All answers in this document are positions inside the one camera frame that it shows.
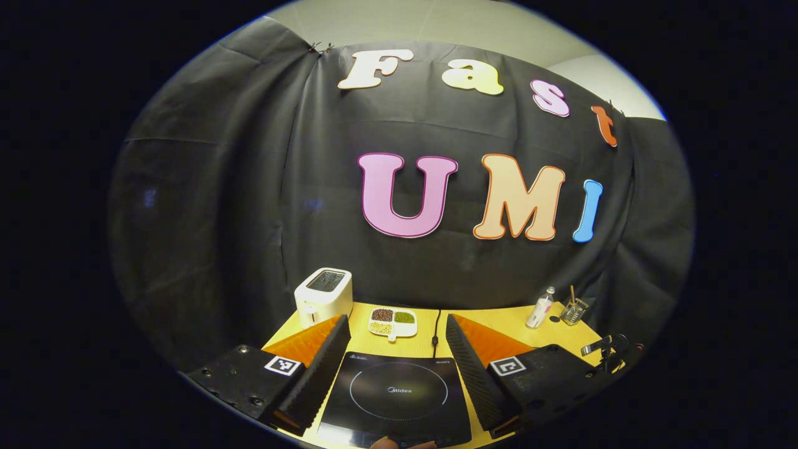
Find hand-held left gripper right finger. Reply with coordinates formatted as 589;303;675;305
445;313;615;439

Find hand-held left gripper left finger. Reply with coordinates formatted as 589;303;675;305
186;314;352;437

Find black induction cooktop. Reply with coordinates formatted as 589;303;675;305
317;351;473;448

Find steel pot with black handles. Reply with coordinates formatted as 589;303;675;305
580;334;644;375

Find white toaster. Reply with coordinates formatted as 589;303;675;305
294;268;353;329

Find white divided dish of beans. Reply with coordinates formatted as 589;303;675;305
367;307;419;342

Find clear bottle with pink label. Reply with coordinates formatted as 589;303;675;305
526;286;555;329

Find small wire mesh holder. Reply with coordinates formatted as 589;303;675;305
560;297;589;326

